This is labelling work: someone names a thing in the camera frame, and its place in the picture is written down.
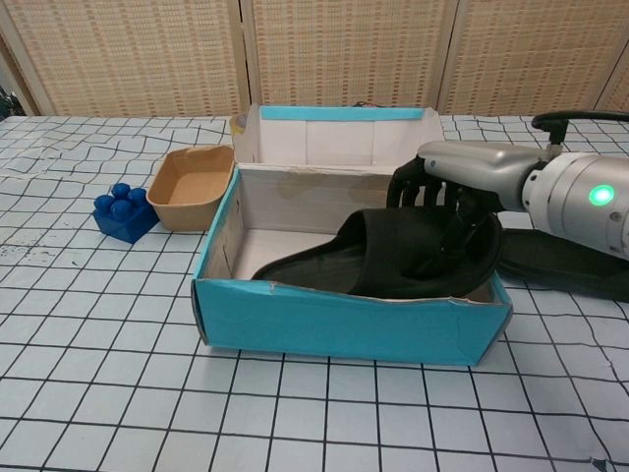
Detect bamboo folding screen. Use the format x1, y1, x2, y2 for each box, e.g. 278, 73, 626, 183
0, 0, 629, 118

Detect blue toy building block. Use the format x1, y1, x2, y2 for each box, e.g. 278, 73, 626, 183
91, 182, 161, 246

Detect teal cardboard shoe box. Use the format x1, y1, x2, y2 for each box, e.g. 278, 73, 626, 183
190, 103, 513, 368

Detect yellowish packing tape roll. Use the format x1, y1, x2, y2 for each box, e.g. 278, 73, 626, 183
229, 114, 250, 145

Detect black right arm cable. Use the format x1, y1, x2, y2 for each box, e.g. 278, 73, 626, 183
533, 111, 629, 149

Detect brown paper tray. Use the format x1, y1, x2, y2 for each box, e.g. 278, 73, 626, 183
145, 145, 235, 232

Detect black slipper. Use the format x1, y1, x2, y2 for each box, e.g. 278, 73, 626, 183
251, 206, 505, 301
495, 228, 629, 302

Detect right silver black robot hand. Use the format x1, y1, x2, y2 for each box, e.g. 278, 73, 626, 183
386, 141, 546, 257

